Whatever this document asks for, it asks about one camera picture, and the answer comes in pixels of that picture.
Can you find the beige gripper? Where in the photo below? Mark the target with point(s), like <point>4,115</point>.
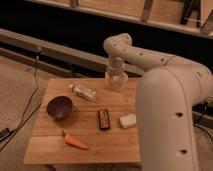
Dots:
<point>115,67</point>

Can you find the white plastic bottle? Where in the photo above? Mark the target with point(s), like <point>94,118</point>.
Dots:
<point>83,92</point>

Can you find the white sponge block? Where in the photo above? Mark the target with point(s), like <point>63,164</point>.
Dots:
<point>128,121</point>

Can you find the black device on floor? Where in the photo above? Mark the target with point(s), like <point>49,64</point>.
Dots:
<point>4,134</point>

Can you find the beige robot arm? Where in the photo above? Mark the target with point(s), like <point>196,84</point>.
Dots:
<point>170,86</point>

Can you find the dark rectangular candy bar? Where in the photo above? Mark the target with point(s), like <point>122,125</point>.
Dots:
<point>104,120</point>

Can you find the orange carrot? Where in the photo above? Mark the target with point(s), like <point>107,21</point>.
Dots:
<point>74,142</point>

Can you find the translucent ceramic cup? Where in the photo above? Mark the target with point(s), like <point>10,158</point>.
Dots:
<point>115,83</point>

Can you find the dark purple ceramic bowl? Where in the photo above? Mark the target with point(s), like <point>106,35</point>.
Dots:
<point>59,107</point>

